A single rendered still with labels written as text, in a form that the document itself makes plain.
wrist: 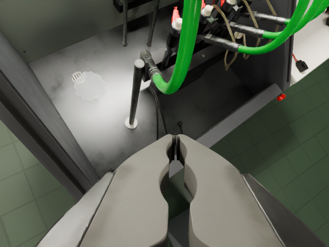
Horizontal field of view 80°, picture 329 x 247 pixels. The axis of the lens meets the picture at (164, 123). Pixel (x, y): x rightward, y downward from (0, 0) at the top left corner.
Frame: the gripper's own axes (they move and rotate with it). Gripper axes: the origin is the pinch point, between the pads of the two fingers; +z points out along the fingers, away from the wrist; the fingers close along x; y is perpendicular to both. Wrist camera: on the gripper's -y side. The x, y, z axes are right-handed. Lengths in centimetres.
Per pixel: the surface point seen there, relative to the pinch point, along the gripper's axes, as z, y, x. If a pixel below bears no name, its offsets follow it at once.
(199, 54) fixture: 51, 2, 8
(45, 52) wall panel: 55, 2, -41
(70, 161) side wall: 16.5, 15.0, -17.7
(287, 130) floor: 146, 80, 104
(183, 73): 8.9, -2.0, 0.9
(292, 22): 23.8, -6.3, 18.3
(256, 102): 48, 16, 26
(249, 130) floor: 138, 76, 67
